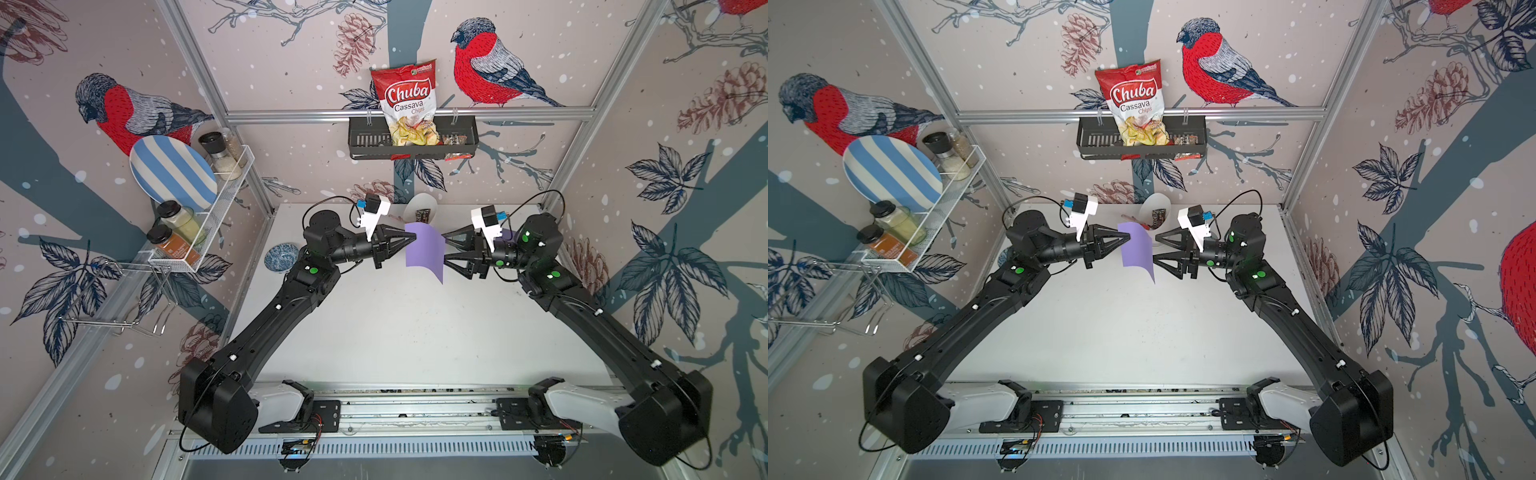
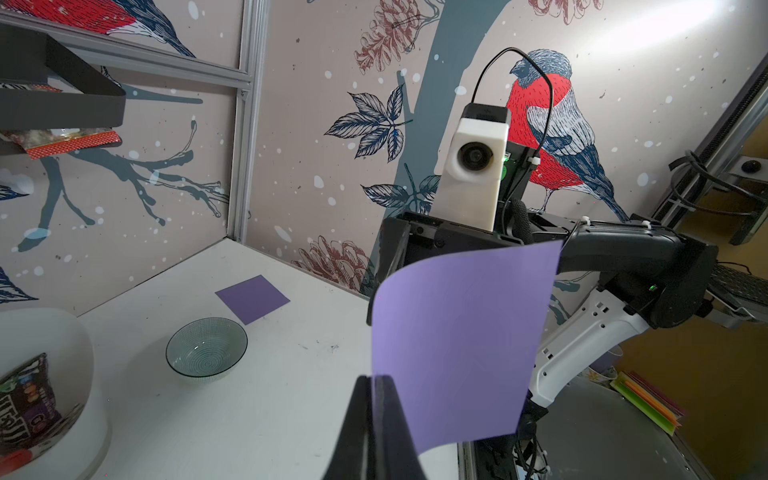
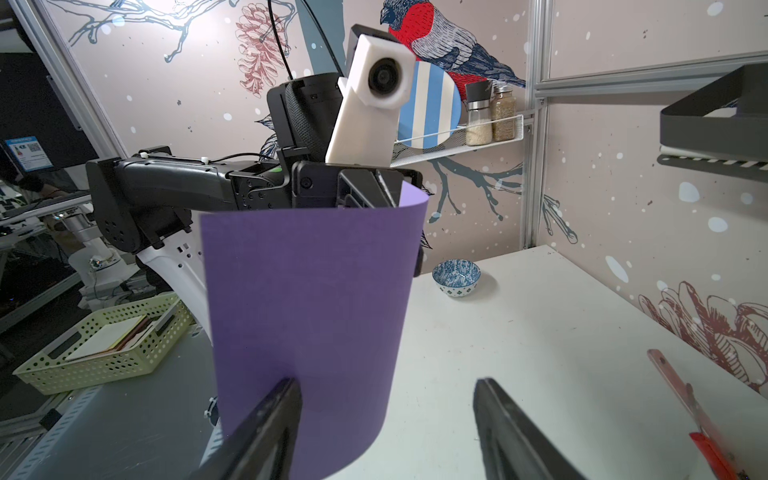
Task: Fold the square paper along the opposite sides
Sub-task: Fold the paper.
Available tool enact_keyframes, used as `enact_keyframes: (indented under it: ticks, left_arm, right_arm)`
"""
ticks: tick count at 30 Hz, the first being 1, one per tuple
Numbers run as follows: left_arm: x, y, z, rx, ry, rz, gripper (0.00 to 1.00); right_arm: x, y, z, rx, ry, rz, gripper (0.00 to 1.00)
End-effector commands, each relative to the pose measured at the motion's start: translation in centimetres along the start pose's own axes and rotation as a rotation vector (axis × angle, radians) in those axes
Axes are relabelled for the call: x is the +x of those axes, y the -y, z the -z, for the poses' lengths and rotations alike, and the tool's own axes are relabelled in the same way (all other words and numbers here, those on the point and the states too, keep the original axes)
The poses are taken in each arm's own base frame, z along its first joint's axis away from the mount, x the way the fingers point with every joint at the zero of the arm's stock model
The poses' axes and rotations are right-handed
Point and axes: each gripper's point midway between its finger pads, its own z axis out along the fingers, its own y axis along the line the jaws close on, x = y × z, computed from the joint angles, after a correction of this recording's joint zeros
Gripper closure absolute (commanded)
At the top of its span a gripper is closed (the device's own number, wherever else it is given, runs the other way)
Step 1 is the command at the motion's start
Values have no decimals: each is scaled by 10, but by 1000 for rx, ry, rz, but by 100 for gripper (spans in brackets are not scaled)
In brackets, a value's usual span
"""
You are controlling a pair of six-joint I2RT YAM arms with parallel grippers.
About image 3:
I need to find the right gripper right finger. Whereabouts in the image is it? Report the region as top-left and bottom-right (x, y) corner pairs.
(473, 378), (583, 480)

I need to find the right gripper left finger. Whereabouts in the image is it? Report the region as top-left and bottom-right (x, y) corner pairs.
(190, 378), (302, 480)

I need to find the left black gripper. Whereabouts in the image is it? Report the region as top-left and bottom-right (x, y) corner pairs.
(230, 158), (426, 278)

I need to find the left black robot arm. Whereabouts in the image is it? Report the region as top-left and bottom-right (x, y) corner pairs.
(86, 73), (423, 333)

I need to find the blue white striped plate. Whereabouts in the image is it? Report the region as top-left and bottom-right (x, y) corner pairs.
(397, 61), (462, 150)

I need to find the green plastic basket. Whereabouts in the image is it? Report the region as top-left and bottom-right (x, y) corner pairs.
(14, 293), (194, 395)

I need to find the blue patterned bowl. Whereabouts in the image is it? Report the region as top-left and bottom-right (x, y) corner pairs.
(432, 259), (482, 298)

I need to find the black lid spice grinder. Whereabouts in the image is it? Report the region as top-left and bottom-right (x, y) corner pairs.
(465, 80), (493, 146)

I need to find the small seed spice jar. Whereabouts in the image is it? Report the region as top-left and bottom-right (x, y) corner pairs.
(491, 84), (516, 142)

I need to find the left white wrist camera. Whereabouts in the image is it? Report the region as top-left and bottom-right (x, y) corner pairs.
(325, 24), (416, 168)

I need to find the white wire wall shelf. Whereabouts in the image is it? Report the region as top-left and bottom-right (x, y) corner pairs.
(391, 115), (533, 168)

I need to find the red handled tool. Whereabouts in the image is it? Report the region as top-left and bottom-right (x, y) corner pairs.
(647, 349), (744, 479)

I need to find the black hanging wire basket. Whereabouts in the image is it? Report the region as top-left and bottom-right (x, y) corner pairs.
(657, 63), (767, 183)

